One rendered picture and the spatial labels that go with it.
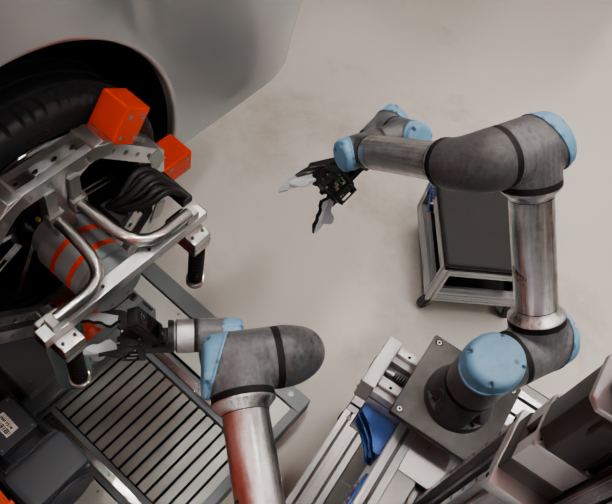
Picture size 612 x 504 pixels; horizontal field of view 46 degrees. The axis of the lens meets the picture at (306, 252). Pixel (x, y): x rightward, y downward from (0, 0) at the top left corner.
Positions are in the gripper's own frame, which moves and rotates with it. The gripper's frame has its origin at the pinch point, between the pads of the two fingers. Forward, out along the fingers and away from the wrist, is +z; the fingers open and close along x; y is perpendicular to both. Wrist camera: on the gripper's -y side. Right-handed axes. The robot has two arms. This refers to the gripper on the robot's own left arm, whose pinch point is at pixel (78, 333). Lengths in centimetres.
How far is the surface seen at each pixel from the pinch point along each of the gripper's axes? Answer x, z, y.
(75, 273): 8.5, 0.1, -11.0
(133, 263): 5.9, -12.0, -19.4
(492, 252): 47, -124, 44
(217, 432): 0, -34, 73
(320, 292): 51, -73, 78
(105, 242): 15.1, -5.8, -12.6
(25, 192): 12.7, 6.7, -33.5
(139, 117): 31.4, -13.2, -33.7
